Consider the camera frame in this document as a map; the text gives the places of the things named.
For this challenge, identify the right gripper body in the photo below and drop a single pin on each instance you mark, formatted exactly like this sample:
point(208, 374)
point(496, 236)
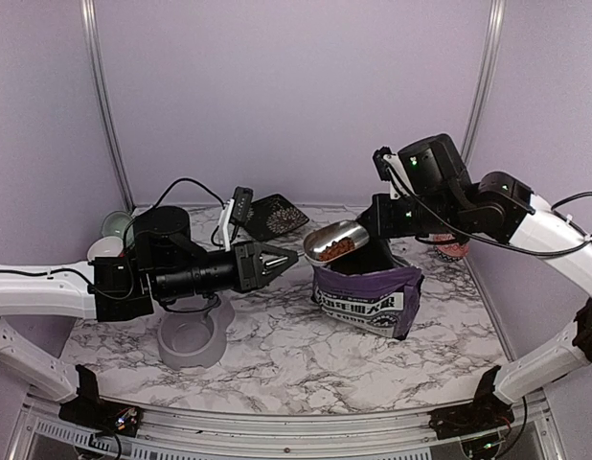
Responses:
point(395, 223)

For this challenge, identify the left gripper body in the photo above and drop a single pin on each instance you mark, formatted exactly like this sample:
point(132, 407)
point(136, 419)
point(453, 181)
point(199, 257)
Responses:
point(185, 282)

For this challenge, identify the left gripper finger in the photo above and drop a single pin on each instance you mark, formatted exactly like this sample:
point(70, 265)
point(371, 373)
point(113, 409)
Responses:
point(266, 252)
point(267, 272)

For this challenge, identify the metal food scoop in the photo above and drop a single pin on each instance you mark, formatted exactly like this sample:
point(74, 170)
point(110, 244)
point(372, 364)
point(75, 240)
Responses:
point(316, 241)

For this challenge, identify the grey double pet bowl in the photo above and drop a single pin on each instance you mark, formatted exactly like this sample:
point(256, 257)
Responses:
point(194, 333)

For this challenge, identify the purple pet food bag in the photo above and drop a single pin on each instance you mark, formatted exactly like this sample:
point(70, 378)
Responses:
point(372, 289)

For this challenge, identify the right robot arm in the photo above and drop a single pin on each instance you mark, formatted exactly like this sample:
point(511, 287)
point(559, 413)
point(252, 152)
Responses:
point(432, 194)

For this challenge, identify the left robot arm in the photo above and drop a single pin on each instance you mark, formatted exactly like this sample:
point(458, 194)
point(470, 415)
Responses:
point(161, 267)

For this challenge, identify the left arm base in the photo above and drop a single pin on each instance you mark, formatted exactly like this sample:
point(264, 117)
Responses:
point(112, 417)

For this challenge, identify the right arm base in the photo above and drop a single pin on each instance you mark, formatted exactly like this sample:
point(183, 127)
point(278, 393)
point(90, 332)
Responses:
point(463, 420)

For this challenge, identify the brown pet food kibble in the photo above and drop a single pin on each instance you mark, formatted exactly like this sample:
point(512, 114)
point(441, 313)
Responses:
point(336, 250)

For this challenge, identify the black floral square plate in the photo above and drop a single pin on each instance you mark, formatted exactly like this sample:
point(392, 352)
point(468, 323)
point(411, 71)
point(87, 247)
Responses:
point(271, 217)

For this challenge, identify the red patterned small bowl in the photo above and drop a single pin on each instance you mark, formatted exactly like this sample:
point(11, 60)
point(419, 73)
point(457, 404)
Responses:
point(447, 248)

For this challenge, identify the red and white bowl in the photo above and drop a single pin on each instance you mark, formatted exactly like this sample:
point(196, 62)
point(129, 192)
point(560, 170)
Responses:
point(106, 247)

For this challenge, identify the pale green ceramic bowl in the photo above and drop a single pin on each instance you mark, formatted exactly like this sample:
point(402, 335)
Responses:
point(115, 224)

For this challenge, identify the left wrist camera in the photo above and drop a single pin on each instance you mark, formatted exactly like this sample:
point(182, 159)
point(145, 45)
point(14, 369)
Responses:
point(234, 216)

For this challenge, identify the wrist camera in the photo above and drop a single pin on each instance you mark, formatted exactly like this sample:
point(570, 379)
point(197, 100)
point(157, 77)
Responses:
point(234, 216)
point(386, 172)

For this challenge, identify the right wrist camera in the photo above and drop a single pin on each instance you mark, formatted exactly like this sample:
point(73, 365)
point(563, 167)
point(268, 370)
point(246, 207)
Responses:
point(386, 172)

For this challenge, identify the right aluminium frame post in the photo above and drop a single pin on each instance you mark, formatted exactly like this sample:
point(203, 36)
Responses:
point(485, 78)

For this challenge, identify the aluminium frame post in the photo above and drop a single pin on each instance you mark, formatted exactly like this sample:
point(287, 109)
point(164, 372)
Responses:
point(94, 48)
point(485, 78)

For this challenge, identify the front aluminium rail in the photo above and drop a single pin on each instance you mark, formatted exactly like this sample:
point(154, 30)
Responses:
point(171, 433)

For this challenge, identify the left aluminium frame post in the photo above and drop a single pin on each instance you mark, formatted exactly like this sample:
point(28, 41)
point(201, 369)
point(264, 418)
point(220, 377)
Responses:
point(94, 48)

